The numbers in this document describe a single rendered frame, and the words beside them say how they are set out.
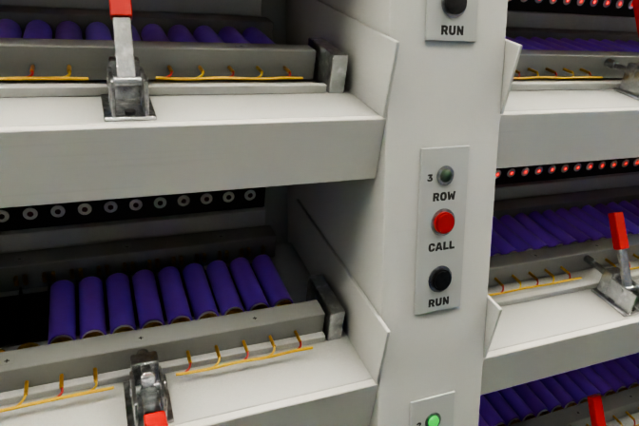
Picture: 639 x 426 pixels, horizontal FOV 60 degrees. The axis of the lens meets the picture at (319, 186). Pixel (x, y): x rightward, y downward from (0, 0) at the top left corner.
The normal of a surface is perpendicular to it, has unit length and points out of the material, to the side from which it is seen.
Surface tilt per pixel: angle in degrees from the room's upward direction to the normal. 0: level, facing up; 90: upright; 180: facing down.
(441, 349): 90
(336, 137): 107
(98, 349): 17
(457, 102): 90
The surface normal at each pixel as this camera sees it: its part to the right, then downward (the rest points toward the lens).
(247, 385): 0.11, -0.88
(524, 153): 0.37, 0.47
